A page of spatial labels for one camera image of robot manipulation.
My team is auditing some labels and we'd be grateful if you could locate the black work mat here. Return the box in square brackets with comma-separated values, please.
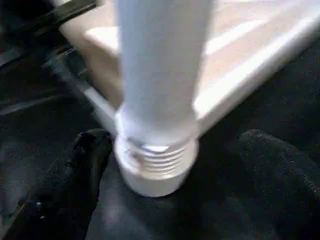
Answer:
[0, 0, 320, 240]

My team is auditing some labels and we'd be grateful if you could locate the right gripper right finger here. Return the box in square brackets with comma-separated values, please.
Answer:
[237, 128, 320, 240]

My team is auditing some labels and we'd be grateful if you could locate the white plastic table leg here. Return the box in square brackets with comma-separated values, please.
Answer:
[114, 0, 214, 175]

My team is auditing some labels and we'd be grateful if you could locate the white plastic table top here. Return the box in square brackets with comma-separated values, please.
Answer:
[59, 0, 320, 199]

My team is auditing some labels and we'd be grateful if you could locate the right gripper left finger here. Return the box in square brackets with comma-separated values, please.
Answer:
[0, 128, 114, 240]

